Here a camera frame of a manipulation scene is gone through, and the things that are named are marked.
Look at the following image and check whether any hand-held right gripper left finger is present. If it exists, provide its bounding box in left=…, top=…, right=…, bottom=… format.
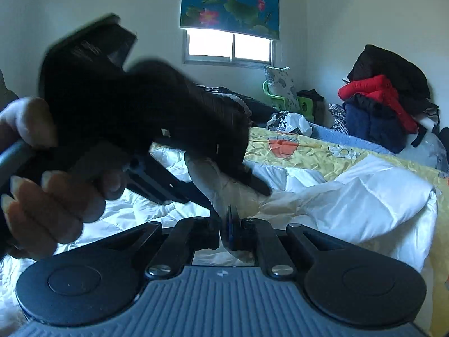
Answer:
left=119, top=205, right=221, bottom=278

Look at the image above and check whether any white printed plastic bag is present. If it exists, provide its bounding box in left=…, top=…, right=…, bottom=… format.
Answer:
left=267, top=110, right=313, bottom=136

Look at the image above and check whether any window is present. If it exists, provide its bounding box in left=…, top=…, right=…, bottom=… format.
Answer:
left=182, top=28, right=276, bottom=65

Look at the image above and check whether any pile of dark clothes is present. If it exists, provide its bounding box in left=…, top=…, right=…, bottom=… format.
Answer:
left=196, top=86, right=278, bottom=127

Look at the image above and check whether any red jacket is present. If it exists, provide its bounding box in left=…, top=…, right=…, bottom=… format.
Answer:
left=338, top=75, right=420, bottom=132

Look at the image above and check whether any white quilt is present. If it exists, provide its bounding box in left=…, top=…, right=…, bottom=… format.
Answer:
left=0, top=144, right=439, bottom=327

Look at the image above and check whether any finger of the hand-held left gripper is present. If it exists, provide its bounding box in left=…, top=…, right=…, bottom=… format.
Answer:
left=217, top=154, right=272, bottom=198
left=124, top=150, right=212, bottom=210

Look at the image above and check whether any person's left hand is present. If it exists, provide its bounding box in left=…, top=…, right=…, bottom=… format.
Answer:
left=0, top=97, right=126, bottom=258

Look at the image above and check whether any navy jacket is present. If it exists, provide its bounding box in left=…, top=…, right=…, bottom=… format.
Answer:
left=344, top=93, right=420, bottom=153

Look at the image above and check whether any black bag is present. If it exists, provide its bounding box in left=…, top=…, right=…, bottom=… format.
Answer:
left=297, top=89, right=325, bottom=124

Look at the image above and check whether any cream small garment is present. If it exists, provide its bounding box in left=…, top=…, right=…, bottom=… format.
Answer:
left=186, top=156, right=278, bottom=258

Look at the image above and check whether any lotus print roller blind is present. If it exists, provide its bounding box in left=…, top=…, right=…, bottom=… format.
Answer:
left=180, top=0, right=281, bottom=41

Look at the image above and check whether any light blue blanket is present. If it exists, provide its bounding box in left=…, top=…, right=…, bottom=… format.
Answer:
left=309, top=123, right=397, bottom=155

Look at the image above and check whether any yellow floral bedsheet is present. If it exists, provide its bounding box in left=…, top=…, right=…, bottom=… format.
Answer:
left=242, top=126, right=449, bottom=337

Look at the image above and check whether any grey shiny cloth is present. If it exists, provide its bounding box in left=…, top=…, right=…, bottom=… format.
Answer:
left=400, top=126, right=449, bottom=172

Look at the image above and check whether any black jacket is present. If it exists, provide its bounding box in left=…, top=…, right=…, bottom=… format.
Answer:
left=347, top=44, right=439, bottom=113

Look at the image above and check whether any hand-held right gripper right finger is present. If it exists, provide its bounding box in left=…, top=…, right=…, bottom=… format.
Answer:
left=227, top=205, right=339, bottom=278

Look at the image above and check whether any floral pillow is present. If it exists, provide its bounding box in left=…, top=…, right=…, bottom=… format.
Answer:
left=263, top=65, right=300, bottom=113

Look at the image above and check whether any houndstooth cloth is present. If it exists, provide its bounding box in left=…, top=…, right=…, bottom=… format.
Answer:
left=329, top=103, right=349, bottom=134

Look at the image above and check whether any green plastic chair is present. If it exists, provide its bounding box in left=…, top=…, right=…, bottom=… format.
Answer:
left=262, top=81, right=316, bottom=116

